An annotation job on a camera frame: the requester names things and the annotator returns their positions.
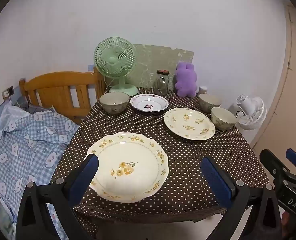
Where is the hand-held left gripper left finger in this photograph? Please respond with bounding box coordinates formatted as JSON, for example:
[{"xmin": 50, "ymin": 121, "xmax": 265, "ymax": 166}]
[{"xmin": 16, "ymin": 153, "xmax": 99, "ymax": 240}]

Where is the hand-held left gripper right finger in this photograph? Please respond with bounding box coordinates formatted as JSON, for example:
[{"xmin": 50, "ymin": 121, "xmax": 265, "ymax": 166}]
[{"xmin": 200, "ymin": 156, "xmax": 282, "ymax": 240}]

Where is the scalloped yellow floral plate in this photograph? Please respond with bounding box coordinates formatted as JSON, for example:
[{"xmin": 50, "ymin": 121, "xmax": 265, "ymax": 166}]
[{"xmin": 86, "ymin": 132, "xmax": 169, "ymax": 204}]

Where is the grey-green floral bowl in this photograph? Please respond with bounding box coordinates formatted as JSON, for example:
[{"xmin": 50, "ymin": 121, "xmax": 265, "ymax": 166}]
[
  {"xmin": 211, "ymin": 107, "xmax": 238, "ymax": 131},
  {"xmin": 99, "ymin": 91, "xmax": 130, "ymax": 115},
  {"xmin": 198, "ymin": 94, "xmax": 222, "ymax": 113}
]

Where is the round yellow floral plate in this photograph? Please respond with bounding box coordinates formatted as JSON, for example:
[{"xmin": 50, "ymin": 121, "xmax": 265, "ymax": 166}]
[{"xmin": 164, "ymin": 107, "xmax": 216, "ymax": 141}]

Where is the red floral plate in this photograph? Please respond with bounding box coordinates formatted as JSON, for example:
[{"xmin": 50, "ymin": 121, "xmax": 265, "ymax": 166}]
[{"xmin": 130, "ymin": 94, "xmax": 169, "ymax": 114}]

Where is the person's right hand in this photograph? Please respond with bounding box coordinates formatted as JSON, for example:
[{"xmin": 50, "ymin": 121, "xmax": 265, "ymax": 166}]
[{"xmin": 280, "ymin": 211, "xmax": 292, "ymax": 233}]

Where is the white fan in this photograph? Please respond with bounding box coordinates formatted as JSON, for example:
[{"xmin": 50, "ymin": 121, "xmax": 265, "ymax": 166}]
[{"xmin": 236, "ymin": 94, "xmax": 267, "ymax": 131}]

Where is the blue checkered blanket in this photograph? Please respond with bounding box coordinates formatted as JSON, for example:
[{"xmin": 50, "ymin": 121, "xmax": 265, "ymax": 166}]
[{"xmin": 0, "ymin": 110, "xmax": 79, "ymax": 240}]

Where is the brown polka dot tablecloth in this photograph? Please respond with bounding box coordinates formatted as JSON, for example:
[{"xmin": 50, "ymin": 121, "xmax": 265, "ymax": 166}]
[{"xmin": 50, "ymin": 87, "xmax": 270, "ymax": 233}]

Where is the beige door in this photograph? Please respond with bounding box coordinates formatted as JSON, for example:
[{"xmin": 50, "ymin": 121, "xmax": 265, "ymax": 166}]
[{"xmin": 250, "ymin": 2, "xmax": 296, "ymax": 155}]

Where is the grey cloth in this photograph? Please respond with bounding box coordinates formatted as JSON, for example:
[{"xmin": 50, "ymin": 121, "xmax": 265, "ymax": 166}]
[{"xmin": 25, "ymin": 105, "xmax": 54, "ymax": 114}]

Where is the pale lace-trimmed cloth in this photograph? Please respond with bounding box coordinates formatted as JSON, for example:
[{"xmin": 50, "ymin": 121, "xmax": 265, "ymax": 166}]
[{"xmin": 0, "ymin": 201, "xmax": 16, "ymax": 239}]

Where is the wooden headboard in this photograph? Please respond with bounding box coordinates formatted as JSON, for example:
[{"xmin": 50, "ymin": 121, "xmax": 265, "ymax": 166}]
[{"xmin": 19, "ymin": 67, "xmax": 108, "ymax": 125}]

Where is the white dotted ruffled cloth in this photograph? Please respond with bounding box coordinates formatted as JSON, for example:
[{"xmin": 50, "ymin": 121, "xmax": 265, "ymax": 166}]
[{"xmin": 0, "ymin": 104, "xmax": 29, "ymax": 142}]

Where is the purple plush toy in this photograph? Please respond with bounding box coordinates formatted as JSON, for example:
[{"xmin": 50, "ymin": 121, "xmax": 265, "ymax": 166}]
[{"xmin": 175, "ymin": 61, "xmax": 197, "ymax": 98}]

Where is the glass jar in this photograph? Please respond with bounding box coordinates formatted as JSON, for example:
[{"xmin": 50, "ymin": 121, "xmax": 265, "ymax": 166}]
[{"xmin": 154, "ymin": 70, "xmax": 170, "ymax": 96}]

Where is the green desk fan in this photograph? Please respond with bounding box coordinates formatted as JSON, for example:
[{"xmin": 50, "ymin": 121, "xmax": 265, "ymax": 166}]
[{"xmin": 94, "ymin": 37, "xmax": 139, "ymax": 97}]

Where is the green patterned wall board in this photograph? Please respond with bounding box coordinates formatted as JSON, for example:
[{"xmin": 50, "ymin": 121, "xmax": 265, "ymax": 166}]
[{"xmin": 129, "ymin": 44, "xmax": 195, "ymax": 88}]

